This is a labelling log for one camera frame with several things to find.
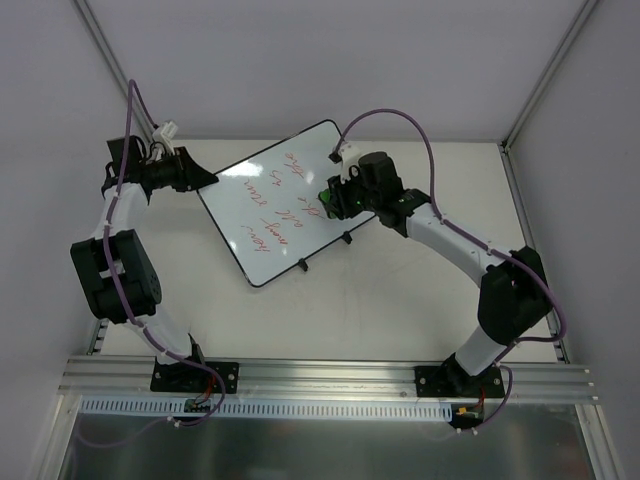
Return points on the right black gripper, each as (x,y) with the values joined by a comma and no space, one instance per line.
(339,198)

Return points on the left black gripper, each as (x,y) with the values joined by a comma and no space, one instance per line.
(181,169)

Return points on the green whiteboard eraser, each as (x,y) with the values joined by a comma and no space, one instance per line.
(325,199)

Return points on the black framed whiteboard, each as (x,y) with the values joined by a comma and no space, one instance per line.
(266,206)

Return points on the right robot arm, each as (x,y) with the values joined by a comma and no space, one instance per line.
(512,297)

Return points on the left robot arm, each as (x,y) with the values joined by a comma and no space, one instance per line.
(116,274)

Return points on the black whiteboard stand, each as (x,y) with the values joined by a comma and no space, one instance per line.
(325,250)

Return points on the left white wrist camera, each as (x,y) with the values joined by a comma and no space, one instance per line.
(164,133)

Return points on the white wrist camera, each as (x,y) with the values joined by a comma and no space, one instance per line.
(347,156)
(164,133)

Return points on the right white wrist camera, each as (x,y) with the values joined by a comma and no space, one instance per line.
(347,156)

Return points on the left aluminium frame post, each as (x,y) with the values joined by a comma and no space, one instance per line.
(89,20)

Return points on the aluminium frame post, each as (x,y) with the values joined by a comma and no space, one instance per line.
(89,20)
(549,161)

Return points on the right aluminium frame post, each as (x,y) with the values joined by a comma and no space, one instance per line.
(549,161)

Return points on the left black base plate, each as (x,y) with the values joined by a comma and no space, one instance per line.
(180,378)

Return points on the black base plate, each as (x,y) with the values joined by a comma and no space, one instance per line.
(180,378)
(437,382)

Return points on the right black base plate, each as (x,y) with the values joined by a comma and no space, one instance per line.
(437,382)

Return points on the aluminium mounting rail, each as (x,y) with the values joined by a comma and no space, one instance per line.
(553,383)

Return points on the white slotted cable duct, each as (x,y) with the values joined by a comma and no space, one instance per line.
(432,411)

